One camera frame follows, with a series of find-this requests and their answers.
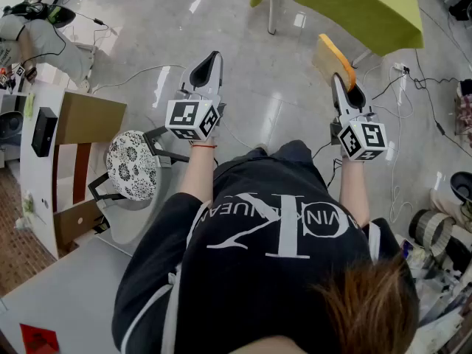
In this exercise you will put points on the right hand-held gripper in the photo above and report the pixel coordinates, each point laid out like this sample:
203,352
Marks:
365,138

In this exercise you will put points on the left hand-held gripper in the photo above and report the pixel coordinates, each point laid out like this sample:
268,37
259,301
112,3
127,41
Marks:
184,114

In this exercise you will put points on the toast bread slice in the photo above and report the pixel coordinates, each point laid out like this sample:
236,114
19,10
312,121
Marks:
330,61

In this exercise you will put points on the person's left forearm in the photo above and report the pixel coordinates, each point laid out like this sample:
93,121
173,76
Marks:
197,175

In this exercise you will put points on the person's right forearm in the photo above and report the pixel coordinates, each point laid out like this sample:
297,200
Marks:
354,194

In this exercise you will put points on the white power strip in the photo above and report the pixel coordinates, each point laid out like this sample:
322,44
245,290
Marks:
400,68

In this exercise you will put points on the person's black trousers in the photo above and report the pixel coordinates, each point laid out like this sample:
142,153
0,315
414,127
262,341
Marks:
291,153

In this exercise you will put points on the green covered table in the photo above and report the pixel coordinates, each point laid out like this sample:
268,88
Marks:
350,6

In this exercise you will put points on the pink patterned cloth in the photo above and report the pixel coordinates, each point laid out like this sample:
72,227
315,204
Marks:
464,109

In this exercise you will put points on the floral round stool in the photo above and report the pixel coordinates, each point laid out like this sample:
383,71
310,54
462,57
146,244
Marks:
132,164

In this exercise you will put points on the black power adapter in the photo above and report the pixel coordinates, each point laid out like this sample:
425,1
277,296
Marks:
99,21

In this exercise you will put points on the white and brown cabinet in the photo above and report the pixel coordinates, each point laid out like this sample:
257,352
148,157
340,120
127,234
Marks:
88,116

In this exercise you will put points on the black hand-held device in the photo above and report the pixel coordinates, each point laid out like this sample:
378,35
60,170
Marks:
462,186

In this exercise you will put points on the grey corrugated roll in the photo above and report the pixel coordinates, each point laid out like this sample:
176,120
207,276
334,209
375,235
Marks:
431,231

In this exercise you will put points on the black and green bag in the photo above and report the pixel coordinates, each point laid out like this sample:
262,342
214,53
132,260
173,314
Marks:
60,15

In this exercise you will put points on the black box device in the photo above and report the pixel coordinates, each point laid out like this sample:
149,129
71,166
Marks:
44,131

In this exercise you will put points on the green cloth scrap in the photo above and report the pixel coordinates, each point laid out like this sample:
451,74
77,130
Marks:
29,105

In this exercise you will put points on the person's black printed shirt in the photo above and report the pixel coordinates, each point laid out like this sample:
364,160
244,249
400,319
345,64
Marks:
258,271

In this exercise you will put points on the grey rounded device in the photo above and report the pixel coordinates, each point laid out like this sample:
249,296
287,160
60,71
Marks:
11,127

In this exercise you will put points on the heap of white packaging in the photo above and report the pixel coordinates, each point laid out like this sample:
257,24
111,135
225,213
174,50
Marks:
435,293

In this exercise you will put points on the brown woven carpet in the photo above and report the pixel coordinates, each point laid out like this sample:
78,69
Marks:
18,242

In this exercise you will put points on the white desk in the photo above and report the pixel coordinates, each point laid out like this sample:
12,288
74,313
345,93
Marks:
73,290

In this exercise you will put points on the red paper sheet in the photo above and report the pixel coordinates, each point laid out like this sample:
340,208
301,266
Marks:
38,339

